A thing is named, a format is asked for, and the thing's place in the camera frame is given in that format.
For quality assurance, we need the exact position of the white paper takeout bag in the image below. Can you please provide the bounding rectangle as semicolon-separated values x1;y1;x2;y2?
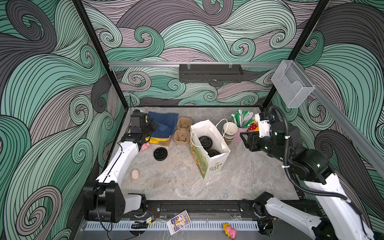
190;120;231;179

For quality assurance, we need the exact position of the wrapped straws bundle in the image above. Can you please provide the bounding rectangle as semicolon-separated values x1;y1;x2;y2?
230;109;255;129

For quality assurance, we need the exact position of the white slotted cable duct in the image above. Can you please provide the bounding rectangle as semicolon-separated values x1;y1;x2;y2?
85;220;260;232

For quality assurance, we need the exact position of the black wall shelf tray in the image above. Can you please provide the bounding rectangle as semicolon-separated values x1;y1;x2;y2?
179;65;244;84

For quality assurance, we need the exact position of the brown cardboard napkin tray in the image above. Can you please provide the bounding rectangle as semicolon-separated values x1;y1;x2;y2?
159;136;172;147

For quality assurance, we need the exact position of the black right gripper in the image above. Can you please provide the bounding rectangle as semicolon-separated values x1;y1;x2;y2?
241;129;294;165

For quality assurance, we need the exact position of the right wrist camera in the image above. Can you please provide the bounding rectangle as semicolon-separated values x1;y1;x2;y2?
255;112;271;138

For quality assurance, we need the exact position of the black corner frame post right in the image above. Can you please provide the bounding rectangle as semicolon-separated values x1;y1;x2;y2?
261;0;330;109

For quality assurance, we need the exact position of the aluminium wall rail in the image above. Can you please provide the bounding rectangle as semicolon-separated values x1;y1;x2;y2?
108;61;280;69

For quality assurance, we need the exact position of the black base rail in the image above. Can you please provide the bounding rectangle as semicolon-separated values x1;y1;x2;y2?
80;199;319;220

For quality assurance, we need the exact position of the black corner frame post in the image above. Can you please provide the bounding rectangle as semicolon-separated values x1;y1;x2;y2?
261;0;330;109
72;0;129;111

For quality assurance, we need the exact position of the black corner frame post left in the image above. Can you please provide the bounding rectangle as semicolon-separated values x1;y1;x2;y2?
72;0;129;111

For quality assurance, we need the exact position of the brown cup sleeve pile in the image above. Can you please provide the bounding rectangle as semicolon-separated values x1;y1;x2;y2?
174;117;193;146

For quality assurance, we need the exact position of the navy blue napkin stack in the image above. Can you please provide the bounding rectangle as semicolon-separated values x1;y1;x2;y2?
149;112;179;139

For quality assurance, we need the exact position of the colourful picture card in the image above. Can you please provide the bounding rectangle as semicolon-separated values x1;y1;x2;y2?
167;210;192;236

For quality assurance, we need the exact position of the pink yellow toy figure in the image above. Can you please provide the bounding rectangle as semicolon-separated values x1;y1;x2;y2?
223;223;238;240

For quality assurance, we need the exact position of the clear acrylic wall holder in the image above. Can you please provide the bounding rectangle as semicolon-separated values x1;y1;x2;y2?
271;60;315;109

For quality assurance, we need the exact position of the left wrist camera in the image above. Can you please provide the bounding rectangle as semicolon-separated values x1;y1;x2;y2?
130;110;147;134

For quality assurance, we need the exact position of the red yellow plush toy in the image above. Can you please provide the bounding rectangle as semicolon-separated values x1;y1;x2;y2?
247;121;259;132

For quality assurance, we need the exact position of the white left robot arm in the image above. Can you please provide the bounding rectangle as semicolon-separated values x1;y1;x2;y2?
83;118;158;223

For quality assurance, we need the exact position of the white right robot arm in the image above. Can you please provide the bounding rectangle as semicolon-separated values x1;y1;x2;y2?
240;123;375;240

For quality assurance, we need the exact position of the stack of green paper cups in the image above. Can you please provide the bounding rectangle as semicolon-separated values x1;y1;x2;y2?
222;122;238;146

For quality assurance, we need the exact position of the pink straw holder cup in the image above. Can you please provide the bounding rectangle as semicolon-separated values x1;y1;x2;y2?
234;128;248;142

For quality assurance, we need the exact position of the pink squishy toy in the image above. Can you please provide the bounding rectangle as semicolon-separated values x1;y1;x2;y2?
141;143;150;151

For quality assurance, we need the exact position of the stack of black cup lids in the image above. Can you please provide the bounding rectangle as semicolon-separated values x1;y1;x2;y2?
153;147;168;162

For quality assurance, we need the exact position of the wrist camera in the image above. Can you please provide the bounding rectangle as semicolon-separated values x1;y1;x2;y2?
130;110;147;134
255;112;271;138

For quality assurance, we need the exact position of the black plastic cup lid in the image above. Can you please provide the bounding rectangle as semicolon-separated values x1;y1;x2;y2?
208;149;221;158

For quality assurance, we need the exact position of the pink oval soap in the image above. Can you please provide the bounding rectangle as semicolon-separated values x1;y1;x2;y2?
131;169;140;181

